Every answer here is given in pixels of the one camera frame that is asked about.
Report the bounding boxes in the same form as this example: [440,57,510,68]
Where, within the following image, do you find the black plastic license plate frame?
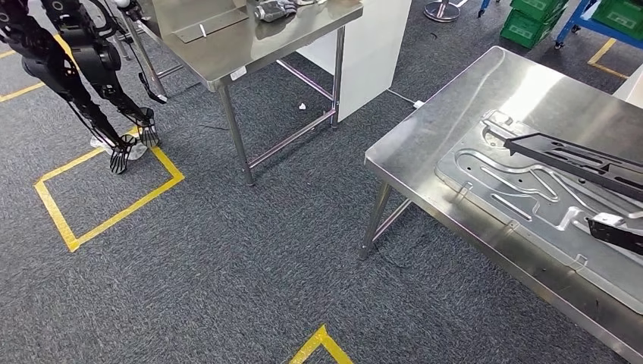
[503,131,643,203]

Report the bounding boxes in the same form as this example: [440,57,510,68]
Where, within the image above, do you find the stainless steel workbench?
[359,45,643,364]

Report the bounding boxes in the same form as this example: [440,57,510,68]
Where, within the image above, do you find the white cabinet panel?
[295,0,413,124]

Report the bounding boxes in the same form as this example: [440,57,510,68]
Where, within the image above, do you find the stainless steel table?
[138,0,364,188]

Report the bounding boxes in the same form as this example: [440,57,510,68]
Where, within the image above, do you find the grey work gloves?
[254,0,299,24]

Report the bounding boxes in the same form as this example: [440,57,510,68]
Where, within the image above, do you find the stamped metal sheet panel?
[434,109,643,315]

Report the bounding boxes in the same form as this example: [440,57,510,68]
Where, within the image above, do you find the chrome stanchion base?
[424,0,462,24]

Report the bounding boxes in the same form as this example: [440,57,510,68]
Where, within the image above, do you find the metal support stand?
[108,0,187,102]

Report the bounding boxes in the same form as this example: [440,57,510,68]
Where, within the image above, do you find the green plastic crate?
[591,0,643,41]
[510,0,571,24]
[500,8,566,50]

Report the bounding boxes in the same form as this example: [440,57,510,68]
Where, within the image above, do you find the black humanoid robot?
[0,0,169,176]

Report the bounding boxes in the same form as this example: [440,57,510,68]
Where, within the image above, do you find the white cabinet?
[613,64,643,109]

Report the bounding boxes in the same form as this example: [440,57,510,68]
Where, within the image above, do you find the flat metal bracket plate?
[172,7,250,44]

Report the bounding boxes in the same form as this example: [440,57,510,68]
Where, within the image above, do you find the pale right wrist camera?
[591,212,627,228]

